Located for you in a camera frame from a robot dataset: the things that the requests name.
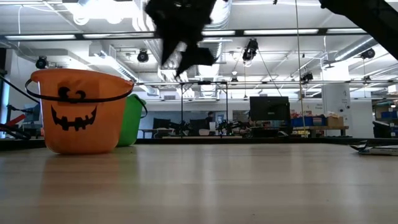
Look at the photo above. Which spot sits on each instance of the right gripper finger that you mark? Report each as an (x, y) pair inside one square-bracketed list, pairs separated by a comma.
[(168, 51), (194, 60)]

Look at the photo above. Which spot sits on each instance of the orange jack-o-lantern bucket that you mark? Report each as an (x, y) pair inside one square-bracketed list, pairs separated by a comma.
[(87, 140)]

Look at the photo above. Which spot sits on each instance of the black background robot arm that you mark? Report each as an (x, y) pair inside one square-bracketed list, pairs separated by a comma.
[(180, 126), (228, 126)]

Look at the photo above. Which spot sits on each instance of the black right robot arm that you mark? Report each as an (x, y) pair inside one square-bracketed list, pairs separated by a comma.
[(373, 18)]

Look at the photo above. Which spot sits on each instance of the black ceiling spotlight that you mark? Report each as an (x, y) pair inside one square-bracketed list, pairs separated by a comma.
[(307, 76), (250, 49), (143, 56), (41, 62), (368, 53)]

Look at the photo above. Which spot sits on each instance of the person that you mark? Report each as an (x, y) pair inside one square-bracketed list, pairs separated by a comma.
[(210, 117)]

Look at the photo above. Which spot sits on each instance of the green plastic bucket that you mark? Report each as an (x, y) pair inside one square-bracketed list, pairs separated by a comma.
[(133, 124)]

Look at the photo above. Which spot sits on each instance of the black monitor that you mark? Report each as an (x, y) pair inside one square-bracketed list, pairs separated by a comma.
[(270, 109)]

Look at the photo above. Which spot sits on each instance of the thin tan pole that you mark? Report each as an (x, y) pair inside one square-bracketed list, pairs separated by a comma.
[(299, 56)]

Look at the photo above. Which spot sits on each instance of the blue storage bin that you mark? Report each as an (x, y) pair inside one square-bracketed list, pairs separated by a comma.
[(303, 121)]

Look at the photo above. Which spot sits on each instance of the wooden background table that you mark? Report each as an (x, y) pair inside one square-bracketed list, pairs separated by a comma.
[(323, 127)]

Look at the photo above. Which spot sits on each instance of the cardboard box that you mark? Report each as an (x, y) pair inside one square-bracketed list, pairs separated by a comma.
[(335, 121)]

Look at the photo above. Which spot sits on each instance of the black background rig frame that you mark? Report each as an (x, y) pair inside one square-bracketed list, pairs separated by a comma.
[(204, 82)]

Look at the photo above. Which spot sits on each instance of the wide silver ventilation duct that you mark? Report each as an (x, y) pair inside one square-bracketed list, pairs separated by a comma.
[(221, 12)]

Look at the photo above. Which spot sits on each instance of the long black light rail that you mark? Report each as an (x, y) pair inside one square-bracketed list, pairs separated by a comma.
[(270, 31)]

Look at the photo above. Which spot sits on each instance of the black aluminium table frame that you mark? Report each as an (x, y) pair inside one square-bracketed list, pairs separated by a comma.
[(248, 140)]

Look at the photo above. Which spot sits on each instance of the slim silver ventilation duct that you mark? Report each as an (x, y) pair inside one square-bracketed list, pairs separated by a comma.
[(357, 48)]

